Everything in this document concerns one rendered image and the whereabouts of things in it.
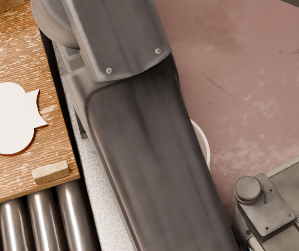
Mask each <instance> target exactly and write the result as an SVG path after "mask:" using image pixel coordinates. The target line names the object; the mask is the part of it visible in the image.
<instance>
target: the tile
mask: <svg viewBox="0 0 299 251"><path fill-rule="evenodd" d="M39 95H40V90H36V91H32V92H29V93H25V91H24V89H23V88H22V87H21V86H20V85H18V84H15V83H11V82H5V83H0V155H1V156H16V155H19V154H21V153H23V152H25V151H26V150H27V149H28V148H29V147H30V146H31V145H32V143H33V141H34V138H35V130H38V129H42V128H45V127H48V126H49V125H48V123H47V122H45V121H44V120H43V118H42V117H41V116H40V114H39V110H38V106H37V102H38V98H39Z"/></svg>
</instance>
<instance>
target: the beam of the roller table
mask: <svg viewBox="0 0 299 251"><path fill-rule="evenodd" d="M52 45H53V49H54V53H55V57H56V62H57V66H58V70H59V74H60V79H61V83H62V87H63V91H64V95H65V100H66V104H67V108H68V112H69V117H70V121H71V125H72V129H73V133H74V138H75V142H76V146H77V150H78V155H79V159H80V163H81V167H82V171H83V176H84V180H85V184H86V188H87V193H88V197H89V201H90V205H91V209H92V214H93V218H94V222H95V226H96V231H97V235H98V239H99V243H100V249H101V251H134V249H133V247H132V244H131V242H130V239H129V237H128V234H127V232H126V229H125V227H124V224H123V222H122V220H121V217H120V215H119V212H118V210H117V207H116V205H115V202H114V200H113V197H112V195H111V192H110V190H109V187H108V185H107V183H106V180H105V178H104V175H103V173H102V170H101V168H100V165H99V163H98V160H97V158H96V155H95V154H94V153H93V148H92V145H91V143H90V140H89V138H88V137H87V138H84V139H82V138H81V135H80V131H79V127H78V123H77V119H76V115H75V111H74V107H73V104H72V101H71V99H70V97H69V94H68V92H67V90H66V87H65V85H64V82H63V80H62V77H61V76H62V75H64V74H66V73H68V70H67V68H66V65H65V63H64V61H63V58H62V56H61V53H60V51H59V48H58V46H57V43H55V42H54V41H52Z"/></svg>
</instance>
